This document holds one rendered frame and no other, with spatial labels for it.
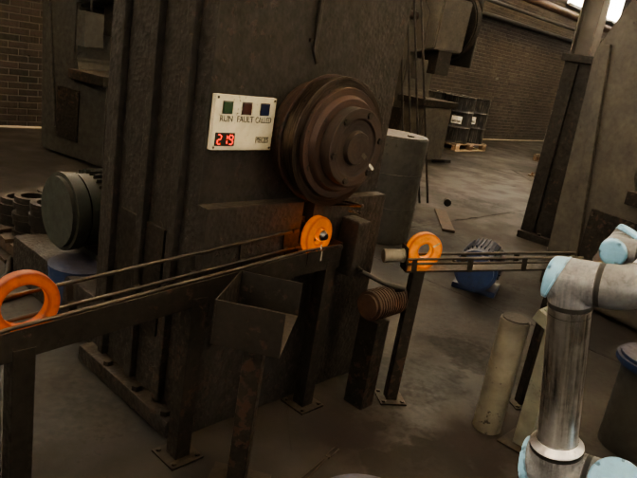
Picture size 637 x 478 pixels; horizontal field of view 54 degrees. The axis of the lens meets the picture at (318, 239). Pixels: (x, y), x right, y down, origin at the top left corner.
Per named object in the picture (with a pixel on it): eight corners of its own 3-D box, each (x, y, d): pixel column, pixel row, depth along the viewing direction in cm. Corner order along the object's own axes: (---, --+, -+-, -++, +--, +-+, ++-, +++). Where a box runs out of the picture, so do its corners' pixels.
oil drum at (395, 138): (326, 227, 537) (344, 122, 511) (370, 221, 580) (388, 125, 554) (379, 248, 499) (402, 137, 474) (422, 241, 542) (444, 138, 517)
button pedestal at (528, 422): (493, 443, 259) (532, 306, 242) (519, 425, 276) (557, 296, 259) (529, 464, 249) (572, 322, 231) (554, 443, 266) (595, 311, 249)
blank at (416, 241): (412, 272, 265) (415, 275, 261) (399, 242, 258) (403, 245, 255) (444, 254, 266) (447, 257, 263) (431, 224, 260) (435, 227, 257)
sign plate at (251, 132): (207, 148, 204) (212, 92, 199) (265, 149, 223) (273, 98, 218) (210, 150, 202) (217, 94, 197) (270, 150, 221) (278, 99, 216)
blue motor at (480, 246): (445, 291, 428) (457, 244, 419) (462, 270, 479) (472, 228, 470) (491, 304, 418) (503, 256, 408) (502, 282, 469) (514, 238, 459)
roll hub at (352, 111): (350, 89, 216) (382, 137, 237) (307, 156, 211) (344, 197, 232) (362, 92, 212) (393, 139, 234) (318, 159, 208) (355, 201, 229)
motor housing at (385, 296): (336, 399, 272) (357, 285, 256) (368, 386, 288) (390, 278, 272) (358, 414, 263) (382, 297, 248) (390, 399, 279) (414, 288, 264)
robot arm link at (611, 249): (636, 243, 202) (643, 235, 211) (598, 237, 208) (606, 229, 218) (632, 270, 204) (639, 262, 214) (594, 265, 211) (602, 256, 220)
